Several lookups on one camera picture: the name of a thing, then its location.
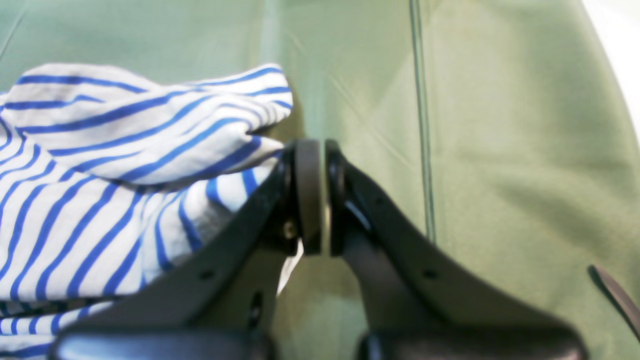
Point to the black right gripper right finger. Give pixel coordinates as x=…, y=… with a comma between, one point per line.
x=419, y=303

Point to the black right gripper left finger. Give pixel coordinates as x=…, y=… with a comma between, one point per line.
x=219, y=304

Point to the blue white striped t-shirt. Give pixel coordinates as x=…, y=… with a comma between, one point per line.
x=110, y=180

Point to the green table cloth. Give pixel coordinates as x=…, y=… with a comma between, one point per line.
x=507, y=130

